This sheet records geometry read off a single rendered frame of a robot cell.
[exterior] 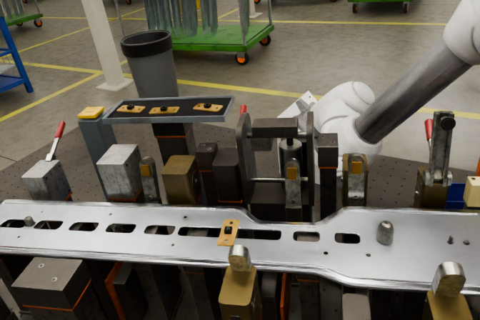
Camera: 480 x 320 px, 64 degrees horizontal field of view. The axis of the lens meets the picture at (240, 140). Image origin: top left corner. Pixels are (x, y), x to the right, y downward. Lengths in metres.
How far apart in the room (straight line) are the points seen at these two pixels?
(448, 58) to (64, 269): 0.98
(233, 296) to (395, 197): 0.90
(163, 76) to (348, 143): 2.90
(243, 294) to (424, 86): 0.69
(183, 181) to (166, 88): 3.01
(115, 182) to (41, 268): 0.28
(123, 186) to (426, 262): 0.74
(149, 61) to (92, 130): 2.62
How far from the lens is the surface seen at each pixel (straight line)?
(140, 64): 3.89
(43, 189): 1.25
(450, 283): 0.73
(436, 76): 1.08
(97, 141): 1.29
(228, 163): 1.00
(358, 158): 0.95
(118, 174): 1.07
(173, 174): 1.00
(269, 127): 0.92
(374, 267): 0.84
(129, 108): 1.21
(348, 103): 1.39
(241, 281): 0.76
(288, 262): 0.84
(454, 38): 1.03
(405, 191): 1.54
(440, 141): 0.95
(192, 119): 1.08
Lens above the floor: 1.62
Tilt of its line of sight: 30 degrees down
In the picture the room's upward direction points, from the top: 8 degrees counter-clockwise
